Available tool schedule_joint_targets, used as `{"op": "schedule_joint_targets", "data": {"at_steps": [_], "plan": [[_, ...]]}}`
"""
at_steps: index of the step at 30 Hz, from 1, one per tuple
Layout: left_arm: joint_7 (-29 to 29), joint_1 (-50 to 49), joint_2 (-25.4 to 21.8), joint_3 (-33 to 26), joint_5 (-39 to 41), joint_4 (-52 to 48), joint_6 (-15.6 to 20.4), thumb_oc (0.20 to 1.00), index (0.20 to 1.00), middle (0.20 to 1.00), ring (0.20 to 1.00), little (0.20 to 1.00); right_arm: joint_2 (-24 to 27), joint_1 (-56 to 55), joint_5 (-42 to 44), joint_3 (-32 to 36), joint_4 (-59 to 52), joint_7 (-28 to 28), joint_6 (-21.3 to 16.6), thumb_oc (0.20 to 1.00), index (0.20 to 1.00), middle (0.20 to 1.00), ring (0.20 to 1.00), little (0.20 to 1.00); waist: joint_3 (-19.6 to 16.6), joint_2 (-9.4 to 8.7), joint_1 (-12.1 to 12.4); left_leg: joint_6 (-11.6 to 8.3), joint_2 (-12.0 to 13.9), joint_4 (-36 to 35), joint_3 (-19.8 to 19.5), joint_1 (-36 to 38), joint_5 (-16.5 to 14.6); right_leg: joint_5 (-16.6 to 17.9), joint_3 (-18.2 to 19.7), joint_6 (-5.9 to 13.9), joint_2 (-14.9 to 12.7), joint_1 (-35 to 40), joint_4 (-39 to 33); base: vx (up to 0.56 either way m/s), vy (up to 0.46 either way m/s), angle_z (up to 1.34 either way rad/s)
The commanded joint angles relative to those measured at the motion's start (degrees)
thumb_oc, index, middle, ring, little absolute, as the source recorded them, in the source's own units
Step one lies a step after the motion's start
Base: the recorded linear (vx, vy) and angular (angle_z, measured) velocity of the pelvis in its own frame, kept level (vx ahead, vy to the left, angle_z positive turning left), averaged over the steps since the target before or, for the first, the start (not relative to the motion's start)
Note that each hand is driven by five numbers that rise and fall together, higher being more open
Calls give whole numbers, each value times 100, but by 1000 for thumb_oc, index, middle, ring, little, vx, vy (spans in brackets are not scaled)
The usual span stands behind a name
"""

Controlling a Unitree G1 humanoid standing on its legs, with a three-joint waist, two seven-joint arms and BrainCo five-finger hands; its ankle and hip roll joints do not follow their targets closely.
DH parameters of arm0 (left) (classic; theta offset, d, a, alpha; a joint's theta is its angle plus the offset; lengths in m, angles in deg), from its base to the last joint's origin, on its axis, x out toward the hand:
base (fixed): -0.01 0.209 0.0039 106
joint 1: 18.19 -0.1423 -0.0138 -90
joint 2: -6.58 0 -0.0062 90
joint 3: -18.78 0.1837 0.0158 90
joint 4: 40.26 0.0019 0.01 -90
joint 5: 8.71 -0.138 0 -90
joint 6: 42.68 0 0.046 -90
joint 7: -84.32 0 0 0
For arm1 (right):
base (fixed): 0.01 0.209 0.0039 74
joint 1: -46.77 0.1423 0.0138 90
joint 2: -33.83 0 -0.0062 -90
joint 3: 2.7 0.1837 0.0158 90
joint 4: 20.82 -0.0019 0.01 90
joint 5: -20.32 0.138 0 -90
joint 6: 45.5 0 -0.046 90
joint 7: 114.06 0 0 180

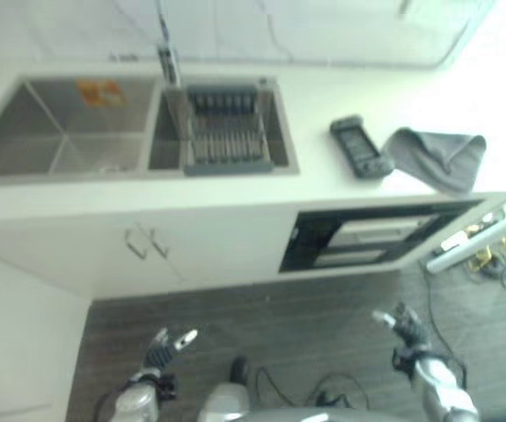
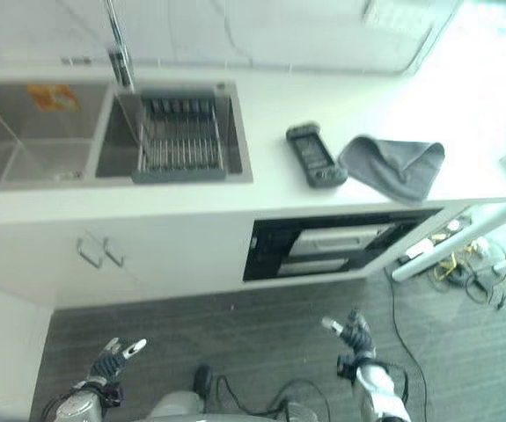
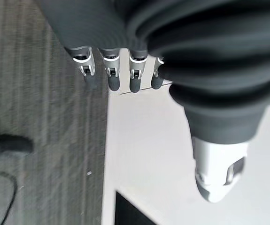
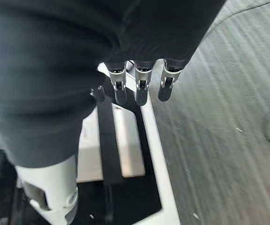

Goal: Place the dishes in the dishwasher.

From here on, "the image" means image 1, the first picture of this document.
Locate black floor cable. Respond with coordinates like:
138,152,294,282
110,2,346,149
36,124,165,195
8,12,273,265
254,364,370,412

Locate white base cabinet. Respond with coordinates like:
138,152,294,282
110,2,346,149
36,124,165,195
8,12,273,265
0,193,297,300

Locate silver cabinet door handle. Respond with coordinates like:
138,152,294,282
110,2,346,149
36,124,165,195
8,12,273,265
147,226,171,258
124,223,149,261

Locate white power strip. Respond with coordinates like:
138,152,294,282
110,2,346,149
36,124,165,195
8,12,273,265
432,232,478,256

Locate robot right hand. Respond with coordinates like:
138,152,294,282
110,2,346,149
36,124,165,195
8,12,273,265
371,301,429,353

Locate robot silver leg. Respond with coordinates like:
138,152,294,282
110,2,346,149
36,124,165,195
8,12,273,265
197,381,253,422

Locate black built-in dishwasher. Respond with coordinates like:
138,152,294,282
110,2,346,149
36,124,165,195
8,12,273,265
277,200,485,273

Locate grey folded cloth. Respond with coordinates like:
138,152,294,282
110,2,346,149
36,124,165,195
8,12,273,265
382,127,487,194

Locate black handheld device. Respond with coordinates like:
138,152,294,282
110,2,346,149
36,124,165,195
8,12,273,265
329,114,395,180

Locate grey sink drain rack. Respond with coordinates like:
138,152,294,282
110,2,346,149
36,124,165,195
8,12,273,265
180,85,269,177

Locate white slanted pole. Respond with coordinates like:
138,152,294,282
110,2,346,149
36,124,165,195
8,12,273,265
426,195,506,274

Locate black cable bundle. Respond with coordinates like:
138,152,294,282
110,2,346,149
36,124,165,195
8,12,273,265
463,245,506,304

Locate robot dark foot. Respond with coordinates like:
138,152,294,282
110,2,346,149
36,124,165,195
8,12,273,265
229,355,249,384

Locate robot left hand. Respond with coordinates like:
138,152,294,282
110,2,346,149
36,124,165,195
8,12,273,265
144,327,200,373

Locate orange sticker label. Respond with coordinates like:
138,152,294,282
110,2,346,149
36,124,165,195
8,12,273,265
76,78,128,107

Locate stainless steel double sink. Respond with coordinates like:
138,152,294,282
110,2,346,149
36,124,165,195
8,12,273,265
0,74,301,178

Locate chrome kitchen faucet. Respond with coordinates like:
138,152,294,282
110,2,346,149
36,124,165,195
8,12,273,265
155,0,182,89

